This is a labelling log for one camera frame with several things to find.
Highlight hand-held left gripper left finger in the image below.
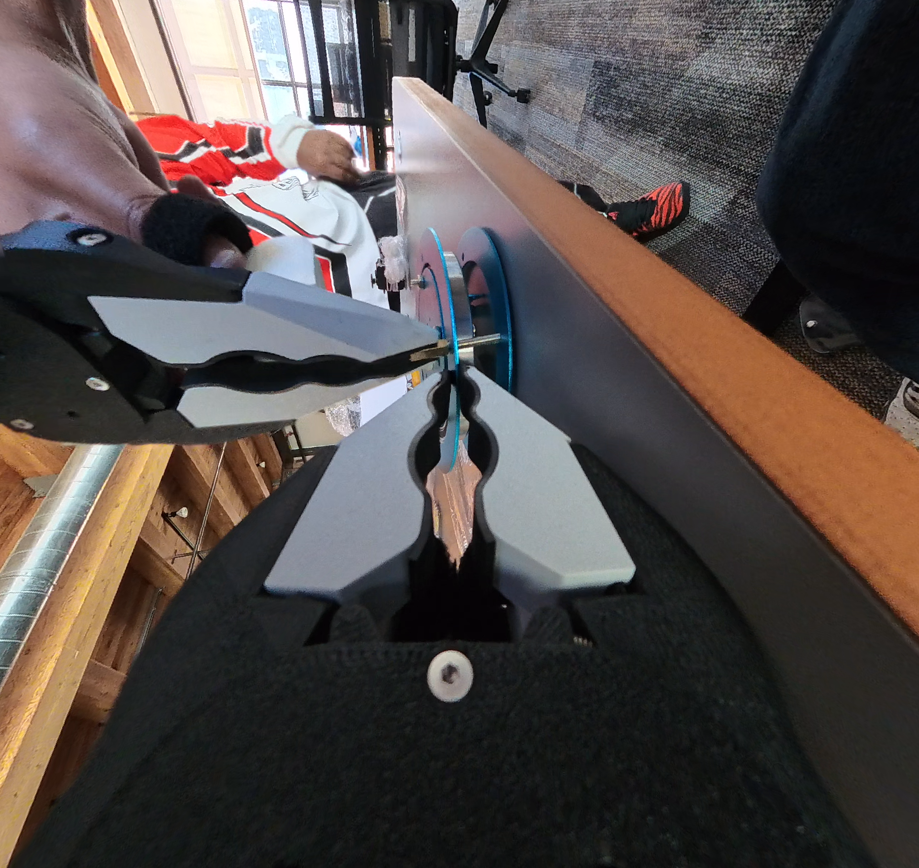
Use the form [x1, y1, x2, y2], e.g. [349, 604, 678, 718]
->
[263, 371, 446, 607]

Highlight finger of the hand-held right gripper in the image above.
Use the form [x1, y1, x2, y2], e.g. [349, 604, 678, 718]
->
[88, 271, 451, 368]
[174, 358, 440, 431]

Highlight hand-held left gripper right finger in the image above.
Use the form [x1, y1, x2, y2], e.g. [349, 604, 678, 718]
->
[459, 366, 639, 611]

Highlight brass standoff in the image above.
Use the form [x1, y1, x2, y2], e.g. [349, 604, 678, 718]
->
[411, 333, 504, 363]

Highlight blue round metal turntable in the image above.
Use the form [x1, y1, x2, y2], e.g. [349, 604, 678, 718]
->
[409, 225, 514, 474]

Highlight person's right forearm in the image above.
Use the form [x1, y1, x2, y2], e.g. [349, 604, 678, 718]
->
[0, 0, 173, 237]

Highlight grey desk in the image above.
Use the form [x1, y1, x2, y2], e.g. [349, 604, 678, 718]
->
[391, 77, 919, 868]

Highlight person's right hand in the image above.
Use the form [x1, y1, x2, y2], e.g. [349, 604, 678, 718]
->
[123, 173, 254, 271]

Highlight clear plastic bag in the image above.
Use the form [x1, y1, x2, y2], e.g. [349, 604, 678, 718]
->
[425, 445, 483, 568]

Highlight clear bag of white parts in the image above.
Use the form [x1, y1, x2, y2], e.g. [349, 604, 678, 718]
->
[377, 236, 409, 288]

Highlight paned window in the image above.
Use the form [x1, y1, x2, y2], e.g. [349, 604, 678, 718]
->
[154, 0, 360, 122]

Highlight person's sneaker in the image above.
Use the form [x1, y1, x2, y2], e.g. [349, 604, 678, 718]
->
[883, 378, 919, 445]

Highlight person's blue jeans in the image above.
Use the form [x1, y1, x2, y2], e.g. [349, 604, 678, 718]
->
[754, 0, 919, 381]

